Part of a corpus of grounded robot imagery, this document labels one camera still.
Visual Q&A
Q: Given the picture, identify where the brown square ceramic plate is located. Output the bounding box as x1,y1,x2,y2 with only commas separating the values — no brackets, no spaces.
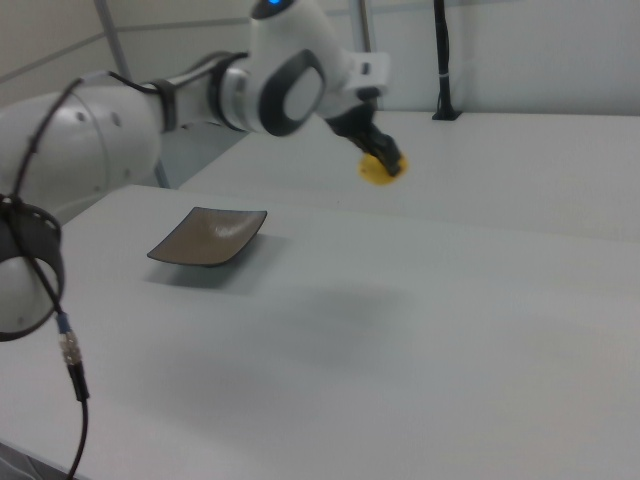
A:
146,206,268,269

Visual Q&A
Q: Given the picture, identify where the yellow potato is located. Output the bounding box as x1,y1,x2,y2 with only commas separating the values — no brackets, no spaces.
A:
356,152,411,188

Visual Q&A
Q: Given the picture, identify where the black arm cable with connector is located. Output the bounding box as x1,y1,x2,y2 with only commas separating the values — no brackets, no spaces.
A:
0,72,166,480

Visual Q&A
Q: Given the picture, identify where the thin grey metal rod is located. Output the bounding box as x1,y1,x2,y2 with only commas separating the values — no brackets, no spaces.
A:
360,0,376,54

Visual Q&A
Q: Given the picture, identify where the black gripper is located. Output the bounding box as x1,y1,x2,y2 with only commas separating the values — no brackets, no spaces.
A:
324,97,406,178

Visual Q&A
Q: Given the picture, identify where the black camera stand pole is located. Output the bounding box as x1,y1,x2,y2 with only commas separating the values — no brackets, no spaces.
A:
431,0,464,122

